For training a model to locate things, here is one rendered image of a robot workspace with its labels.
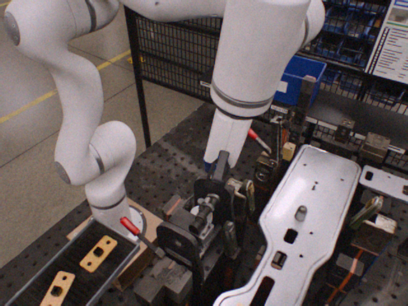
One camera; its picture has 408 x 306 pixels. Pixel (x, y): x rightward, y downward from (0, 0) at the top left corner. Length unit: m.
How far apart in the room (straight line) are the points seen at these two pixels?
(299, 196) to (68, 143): 0.69
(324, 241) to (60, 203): 1.89
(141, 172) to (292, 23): 1.26
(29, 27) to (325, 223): 0.88
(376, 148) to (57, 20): 1.02
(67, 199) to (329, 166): 1.82
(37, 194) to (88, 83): 1.89
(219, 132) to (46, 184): 2.27
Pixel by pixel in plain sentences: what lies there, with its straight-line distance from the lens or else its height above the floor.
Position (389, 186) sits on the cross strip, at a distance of 1.22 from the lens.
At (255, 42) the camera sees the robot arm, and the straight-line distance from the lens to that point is 0.35.
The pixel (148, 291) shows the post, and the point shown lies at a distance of 0.77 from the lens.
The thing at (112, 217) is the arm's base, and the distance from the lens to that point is 1.08.
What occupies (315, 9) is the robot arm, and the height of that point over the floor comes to 1.66.
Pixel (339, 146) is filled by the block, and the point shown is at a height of 1.00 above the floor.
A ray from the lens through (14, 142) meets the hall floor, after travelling 3.12.
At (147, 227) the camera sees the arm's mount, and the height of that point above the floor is 0.81.
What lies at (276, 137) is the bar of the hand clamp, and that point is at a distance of 1.00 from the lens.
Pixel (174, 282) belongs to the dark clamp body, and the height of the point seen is 1.08.
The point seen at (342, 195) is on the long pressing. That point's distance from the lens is 1.12.
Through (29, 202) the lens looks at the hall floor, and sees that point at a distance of 2.57.
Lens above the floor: 1.80
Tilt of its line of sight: 44 degrees down
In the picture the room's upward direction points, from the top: straight up
